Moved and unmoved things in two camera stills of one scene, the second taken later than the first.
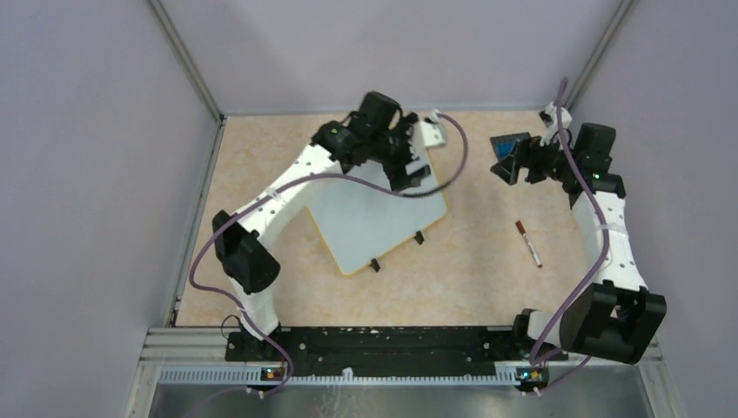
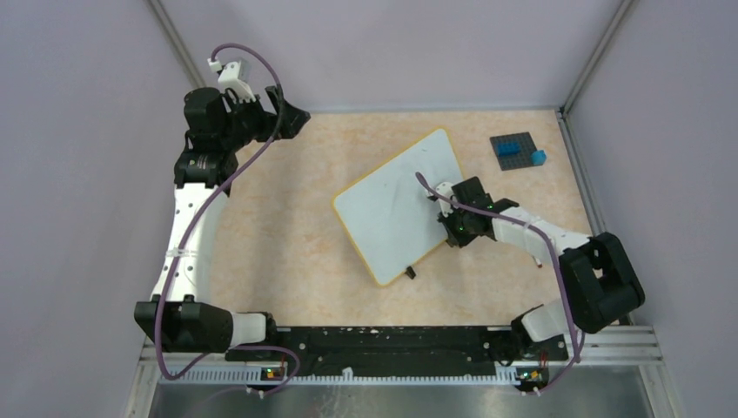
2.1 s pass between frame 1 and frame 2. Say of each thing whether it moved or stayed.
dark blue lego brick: stayed
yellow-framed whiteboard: moved
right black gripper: moved
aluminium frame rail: stayed
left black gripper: moved
